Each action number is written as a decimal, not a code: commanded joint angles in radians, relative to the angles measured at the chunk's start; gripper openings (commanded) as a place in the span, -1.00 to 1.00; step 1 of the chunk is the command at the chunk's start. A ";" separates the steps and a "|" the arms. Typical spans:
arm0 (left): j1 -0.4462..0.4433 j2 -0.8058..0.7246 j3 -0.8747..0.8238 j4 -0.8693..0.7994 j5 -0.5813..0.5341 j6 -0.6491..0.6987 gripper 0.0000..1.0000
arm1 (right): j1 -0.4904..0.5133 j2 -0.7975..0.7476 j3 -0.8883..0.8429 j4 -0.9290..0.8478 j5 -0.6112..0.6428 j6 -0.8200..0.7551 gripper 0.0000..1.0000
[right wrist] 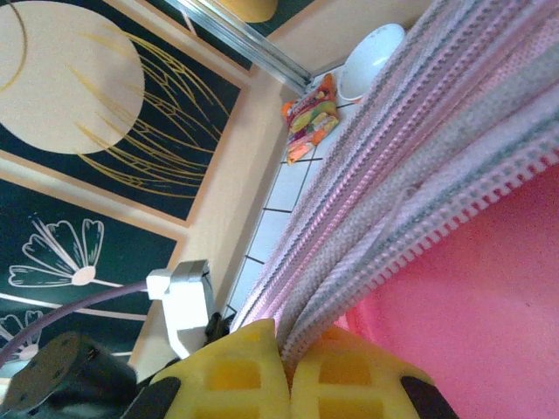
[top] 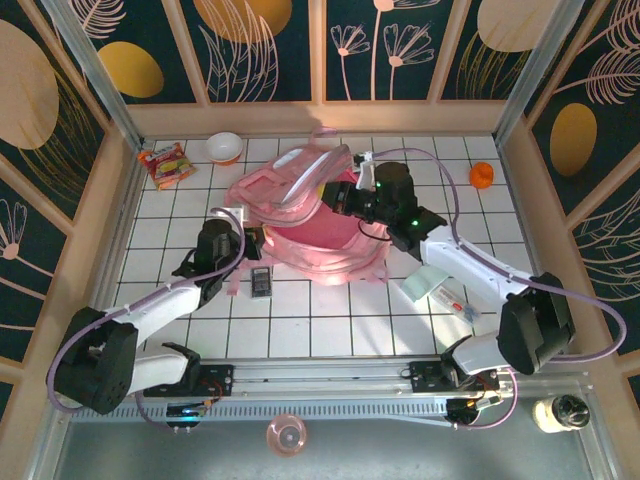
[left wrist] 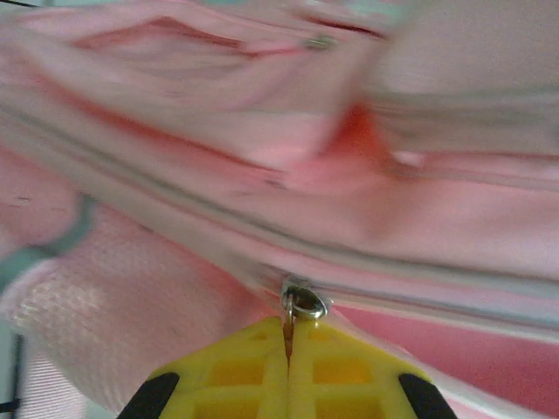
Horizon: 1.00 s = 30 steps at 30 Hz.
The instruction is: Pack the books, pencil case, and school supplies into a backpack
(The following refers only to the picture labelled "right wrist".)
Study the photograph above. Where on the white and orange bowl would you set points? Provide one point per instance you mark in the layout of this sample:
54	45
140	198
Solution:
371	57

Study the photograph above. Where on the orange snack packet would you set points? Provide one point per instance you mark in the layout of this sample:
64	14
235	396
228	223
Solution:
310	113

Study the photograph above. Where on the pink backpack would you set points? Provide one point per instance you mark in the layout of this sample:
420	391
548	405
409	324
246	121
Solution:
436	196

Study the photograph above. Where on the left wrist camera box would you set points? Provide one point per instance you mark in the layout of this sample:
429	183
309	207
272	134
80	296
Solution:
188	301

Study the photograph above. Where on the aluminium frame post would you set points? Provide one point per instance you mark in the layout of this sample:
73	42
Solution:
244	39

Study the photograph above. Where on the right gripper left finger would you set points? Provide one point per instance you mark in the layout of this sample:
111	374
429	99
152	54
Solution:
227	379

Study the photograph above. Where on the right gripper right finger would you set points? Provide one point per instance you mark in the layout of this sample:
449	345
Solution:
349	384

